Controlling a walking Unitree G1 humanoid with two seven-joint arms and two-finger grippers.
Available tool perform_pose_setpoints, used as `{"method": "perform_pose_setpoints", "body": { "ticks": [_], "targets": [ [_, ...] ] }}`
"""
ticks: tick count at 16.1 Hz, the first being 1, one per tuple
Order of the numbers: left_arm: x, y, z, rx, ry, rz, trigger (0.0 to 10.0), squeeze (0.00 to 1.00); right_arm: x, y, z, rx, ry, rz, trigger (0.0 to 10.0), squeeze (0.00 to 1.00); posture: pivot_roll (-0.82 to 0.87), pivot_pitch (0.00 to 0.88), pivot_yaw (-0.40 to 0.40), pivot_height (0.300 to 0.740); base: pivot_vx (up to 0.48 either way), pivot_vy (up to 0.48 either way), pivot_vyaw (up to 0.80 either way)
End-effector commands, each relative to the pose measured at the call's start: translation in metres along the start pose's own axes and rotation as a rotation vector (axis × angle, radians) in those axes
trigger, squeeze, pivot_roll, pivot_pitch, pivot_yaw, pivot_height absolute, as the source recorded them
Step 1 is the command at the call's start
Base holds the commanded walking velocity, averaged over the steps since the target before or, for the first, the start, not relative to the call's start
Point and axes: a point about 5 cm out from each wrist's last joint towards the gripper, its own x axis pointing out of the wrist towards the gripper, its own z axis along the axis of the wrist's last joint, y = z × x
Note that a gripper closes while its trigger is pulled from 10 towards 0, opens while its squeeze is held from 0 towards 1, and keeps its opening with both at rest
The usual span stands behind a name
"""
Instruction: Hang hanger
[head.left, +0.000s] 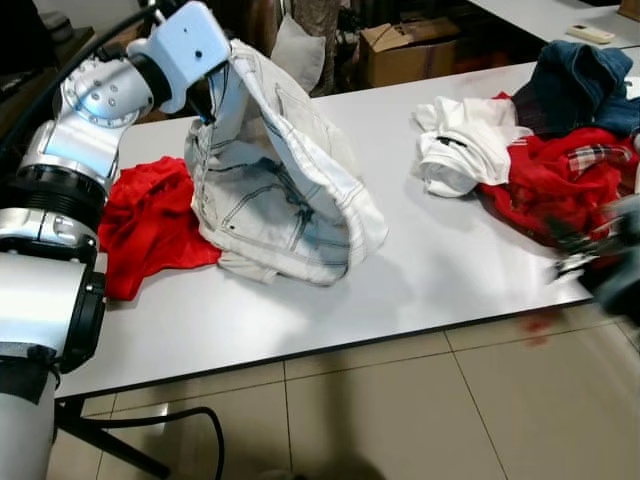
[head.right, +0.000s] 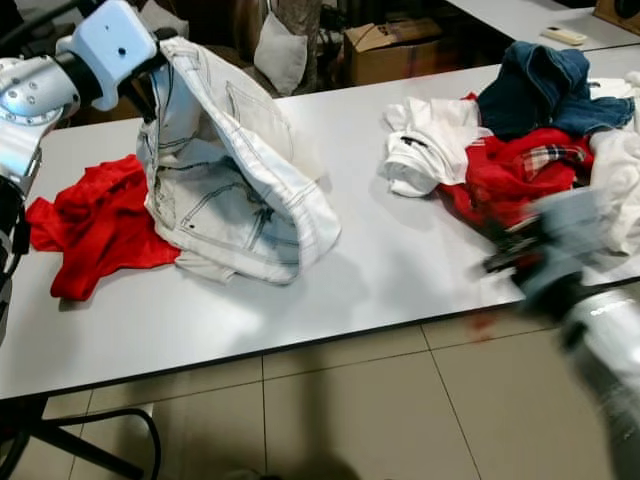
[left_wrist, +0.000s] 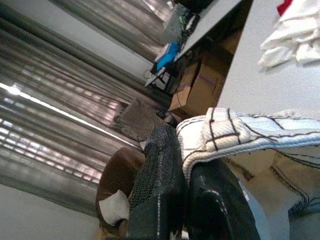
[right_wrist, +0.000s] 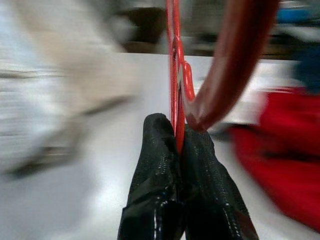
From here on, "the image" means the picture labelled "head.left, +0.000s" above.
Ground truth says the pale washed denim jacket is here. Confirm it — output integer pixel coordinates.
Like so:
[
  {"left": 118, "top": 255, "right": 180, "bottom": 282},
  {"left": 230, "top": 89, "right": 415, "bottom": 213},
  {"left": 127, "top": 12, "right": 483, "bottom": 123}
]
[{"left": 183, "top": 40, "right": 389, "bottom": 288}]

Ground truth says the white cushion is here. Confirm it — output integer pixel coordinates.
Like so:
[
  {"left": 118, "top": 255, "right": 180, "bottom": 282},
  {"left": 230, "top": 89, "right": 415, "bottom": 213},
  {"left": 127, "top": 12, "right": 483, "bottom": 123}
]
[{"left": 270, "top": 15, "right": 327, "bottom": 96}]

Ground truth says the red garment with plaid patch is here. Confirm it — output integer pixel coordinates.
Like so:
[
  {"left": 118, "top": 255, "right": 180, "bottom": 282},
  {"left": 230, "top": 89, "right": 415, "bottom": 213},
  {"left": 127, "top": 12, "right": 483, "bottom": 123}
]
[{"left": 478, "top": 93, "right": 640, "bottom": 248}]

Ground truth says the plain red garment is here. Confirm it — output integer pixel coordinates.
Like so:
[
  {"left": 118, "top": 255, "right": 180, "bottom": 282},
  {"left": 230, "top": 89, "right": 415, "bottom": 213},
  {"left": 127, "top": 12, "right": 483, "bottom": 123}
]
[{"left": 98, "top": 157, "right": 223, "bottom": 301}]

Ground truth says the crumpled white garment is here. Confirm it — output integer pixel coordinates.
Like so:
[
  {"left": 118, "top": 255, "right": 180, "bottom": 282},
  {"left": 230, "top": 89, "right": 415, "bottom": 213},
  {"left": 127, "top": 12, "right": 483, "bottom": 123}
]
[{"left": 413, "top": 97, "right": 533, "bottom": 198}]

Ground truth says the white remote control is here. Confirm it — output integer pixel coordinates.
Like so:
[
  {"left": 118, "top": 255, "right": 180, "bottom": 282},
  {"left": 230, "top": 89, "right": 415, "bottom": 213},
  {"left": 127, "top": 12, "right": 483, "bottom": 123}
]
[{"left": 565, "top": 24, "right": 617, "bottom": 46}]

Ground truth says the dark blue denim garment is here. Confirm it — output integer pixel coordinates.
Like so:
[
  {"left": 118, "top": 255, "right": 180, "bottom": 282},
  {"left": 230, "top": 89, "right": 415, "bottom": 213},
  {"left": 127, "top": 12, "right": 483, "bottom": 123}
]
[{"left": 513, "top": 40, "right": 640, "bottom": 141}]

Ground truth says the open cardboard box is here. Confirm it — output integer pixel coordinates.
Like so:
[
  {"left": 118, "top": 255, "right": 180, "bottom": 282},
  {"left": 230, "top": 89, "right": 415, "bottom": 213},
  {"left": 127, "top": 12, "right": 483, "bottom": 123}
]
[{"left": 358, "top": 18, "right": 463, "bottom": 89}]

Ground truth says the black table leg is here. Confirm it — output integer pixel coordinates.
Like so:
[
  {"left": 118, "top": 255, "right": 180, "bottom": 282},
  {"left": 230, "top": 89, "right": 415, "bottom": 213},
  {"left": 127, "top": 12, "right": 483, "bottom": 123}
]
[{"left": 55, "top": 398, "right": 171, "bottom": 479}]

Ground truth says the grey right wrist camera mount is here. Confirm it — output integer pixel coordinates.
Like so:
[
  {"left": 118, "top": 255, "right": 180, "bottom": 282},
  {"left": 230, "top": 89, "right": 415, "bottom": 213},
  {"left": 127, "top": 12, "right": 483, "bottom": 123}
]
[{"left": 598, "top": 193, "right": 640, "bottom": 246}]

